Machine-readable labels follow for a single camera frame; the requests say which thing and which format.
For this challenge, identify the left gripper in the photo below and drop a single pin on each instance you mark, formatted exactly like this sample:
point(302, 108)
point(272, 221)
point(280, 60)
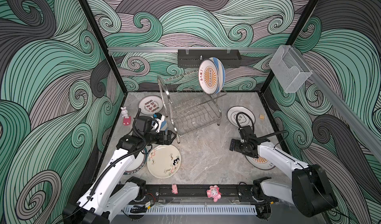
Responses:
point(168, 140)

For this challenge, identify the clear acrylic wall holder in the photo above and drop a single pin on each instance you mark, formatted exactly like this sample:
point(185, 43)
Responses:
point(290, 68)

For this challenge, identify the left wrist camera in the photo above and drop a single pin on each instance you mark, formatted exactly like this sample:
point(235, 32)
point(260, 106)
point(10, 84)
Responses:
point(145, 124)

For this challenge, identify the small pink figurine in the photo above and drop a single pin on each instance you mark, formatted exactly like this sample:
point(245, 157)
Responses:
point(174, 189)

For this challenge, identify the aluminium wall rail right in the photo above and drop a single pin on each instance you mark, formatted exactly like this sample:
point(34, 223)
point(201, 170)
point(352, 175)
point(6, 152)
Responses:
point(331, 85)

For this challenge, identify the white slotted cable duct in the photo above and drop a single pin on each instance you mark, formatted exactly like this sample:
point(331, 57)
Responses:
point(201, 210)

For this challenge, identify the cream plate floral drawing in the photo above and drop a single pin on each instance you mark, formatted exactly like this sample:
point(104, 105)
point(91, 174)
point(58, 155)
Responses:
point(164, 161)

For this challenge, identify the blue striped plate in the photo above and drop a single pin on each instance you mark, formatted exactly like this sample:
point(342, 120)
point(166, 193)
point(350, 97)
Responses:
point(221, 73)
point(163, 125)

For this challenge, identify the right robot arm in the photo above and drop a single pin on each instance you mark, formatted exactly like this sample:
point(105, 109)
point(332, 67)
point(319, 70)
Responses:
point(310, 190)

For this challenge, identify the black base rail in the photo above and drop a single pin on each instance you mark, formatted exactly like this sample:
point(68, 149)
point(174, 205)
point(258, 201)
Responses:
point(162, 193)

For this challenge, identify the white plate dark cloud motif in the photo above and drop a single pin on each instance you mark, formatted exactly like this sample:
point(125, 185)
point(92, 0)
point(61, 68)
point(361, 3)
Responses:
point(240, 116)

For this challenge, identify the white rabbit figurine pink base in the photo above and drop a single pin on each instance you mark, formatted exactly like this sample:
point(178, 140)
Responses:
point(126, 117)

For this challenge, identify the aluminium wall rail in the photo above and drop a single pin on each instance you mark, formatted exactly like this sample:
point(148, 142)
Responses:
point(331, 85)
point(139, 49)

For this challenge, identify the aluminium wall rail back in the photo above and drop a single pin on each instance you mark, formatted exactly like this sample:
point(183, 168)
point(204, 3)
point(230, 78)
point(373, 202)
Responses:
point(139, 49)

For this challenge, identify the pink pig toy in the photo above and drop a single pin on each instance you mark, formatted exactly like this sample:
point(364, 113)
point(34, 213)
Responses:
point(214, 193)

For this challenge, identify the black wall shelf basket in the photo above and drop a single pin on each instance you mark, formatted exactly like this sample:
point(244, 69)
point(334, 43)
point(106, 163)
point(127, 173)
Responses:
point(192, 58)

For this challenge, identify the orange sunburst plate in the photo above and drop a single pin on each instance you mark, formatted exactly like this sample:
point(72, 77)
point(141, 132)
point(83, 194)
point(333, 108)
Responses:
point(208, 77)
point(260, 163)

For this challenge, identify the steel wire dish rack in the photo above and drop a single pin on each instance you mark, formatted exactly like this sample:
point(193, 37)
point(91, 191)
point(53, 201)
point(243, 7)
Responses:
point(189, 108)

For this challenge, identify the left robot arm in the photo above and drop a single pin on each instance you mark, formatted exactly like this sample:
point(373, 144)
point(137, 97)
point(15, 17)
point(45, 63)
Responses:
point(100, 204)

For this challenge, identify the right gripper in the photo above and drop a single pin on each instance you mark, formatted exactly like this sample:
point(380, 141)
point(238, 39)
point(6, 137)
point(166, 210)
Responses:
point(235, 148)

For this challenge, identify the white plate green red rim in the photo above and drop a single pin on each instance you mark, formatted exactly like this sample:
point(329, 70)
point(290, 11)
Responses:
point(138, 164)

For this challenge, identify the white plate red characters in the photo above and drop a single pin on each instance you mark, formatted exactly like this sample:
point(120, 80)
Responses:
point(150, 105)

